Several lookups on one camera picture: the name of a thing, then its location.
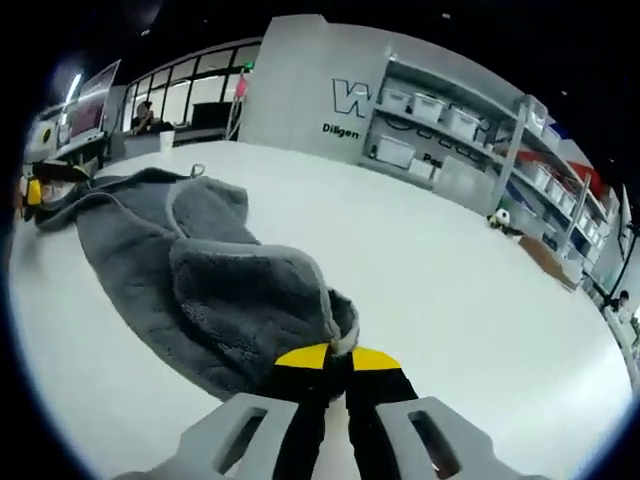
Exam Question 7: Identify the grey towel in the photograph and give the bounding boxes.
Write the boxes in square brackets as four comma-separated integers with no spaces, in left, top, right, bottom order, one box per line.
[34,162,362,402]

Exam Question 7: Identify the white computer desk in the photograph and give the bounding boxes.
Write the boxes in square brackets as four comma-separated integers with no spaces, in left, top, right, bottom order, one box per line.
[54,130,109,154]

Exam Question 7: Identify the large computer monitor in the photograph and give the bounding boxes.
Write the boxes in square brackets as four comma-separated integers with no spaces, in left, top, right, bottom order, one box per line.
[68,58,123,146]

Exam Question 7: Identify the grey counter desk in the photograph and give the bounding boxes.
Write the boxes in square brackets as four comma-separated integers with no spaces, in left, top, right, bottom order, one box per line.
[109,128,240,157]

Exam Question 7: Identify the black monitor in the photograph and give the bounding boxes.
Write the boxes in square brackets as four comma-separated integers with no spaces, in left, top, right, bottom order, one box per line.
[191,101,237,130]

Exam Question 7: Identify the wooden tray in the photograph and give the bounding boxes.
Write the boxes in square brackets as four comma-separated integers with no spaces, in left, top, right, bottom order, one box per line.
[517,233,582,292]

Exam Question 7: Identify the grey plastic bin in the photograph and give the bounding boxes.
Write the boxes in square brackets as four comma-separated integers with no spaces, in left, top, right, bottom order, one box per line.
[432,154,496,212]

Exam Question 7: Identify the row of white storage boxes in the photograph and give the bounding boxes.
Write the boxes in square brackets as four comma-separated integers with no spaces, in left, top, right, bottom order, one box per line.
[372,87,609,241]

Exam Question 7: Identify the grey metal shelf rack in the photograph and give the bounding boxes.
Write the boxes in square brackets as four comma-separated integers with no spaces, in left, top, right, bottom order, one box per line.
[357,53,621,266]

